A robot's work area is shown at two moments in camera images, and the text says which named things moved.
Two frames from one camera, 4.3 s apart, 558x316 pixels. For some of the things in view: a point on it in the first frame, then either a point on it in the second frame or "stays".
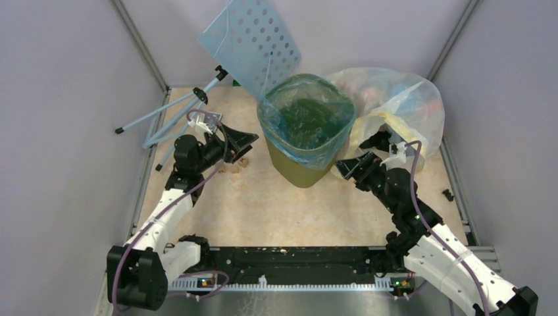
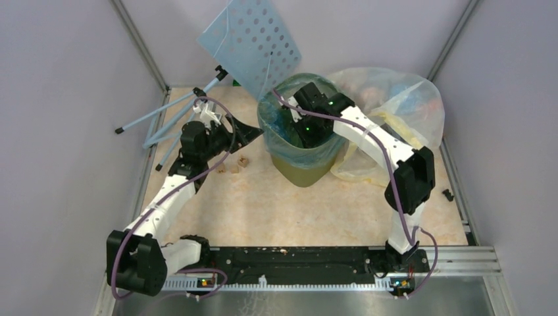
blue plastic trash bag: x=308 y=118 stays
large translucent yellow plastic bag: x=408 y=106 stays
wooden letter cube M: x=243 y=162 stays
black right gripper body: x=374 y=180 to x=308 y=133
